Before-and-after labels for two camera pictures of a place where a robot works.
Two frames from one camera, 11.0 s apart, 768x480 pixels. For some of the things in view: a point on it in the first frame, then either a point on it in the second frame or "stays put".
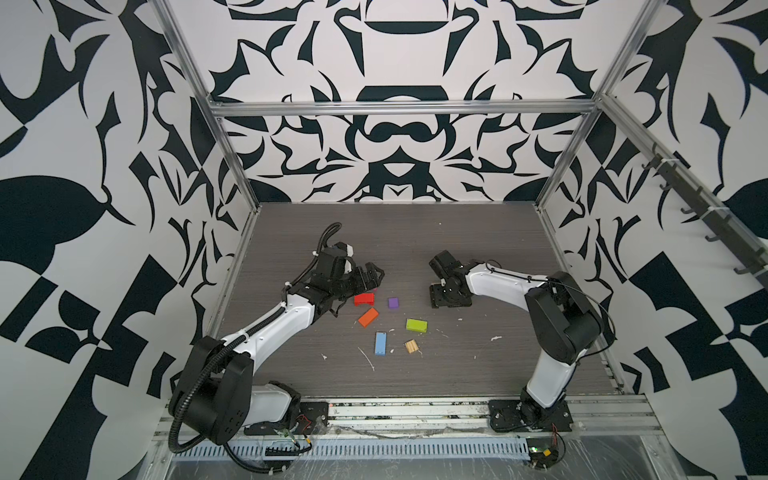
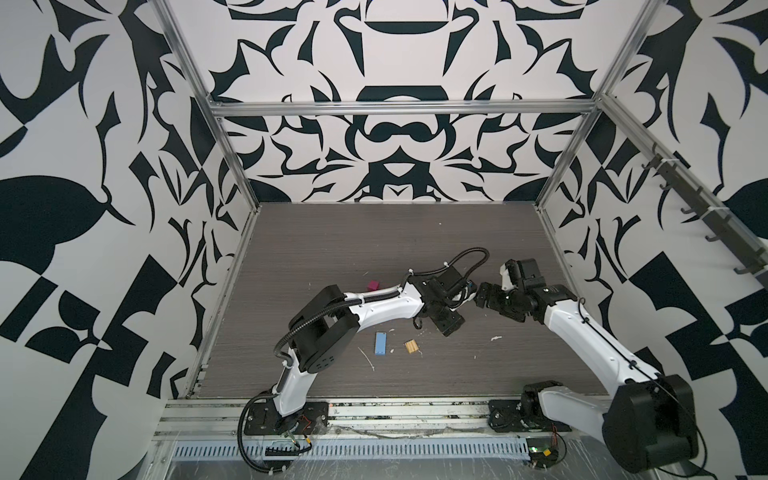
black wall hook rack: [724, 229] stays put
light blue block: [380, 344] stays put
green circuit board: [543, 452] stays put
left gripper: [362, 284] to [454, 326]
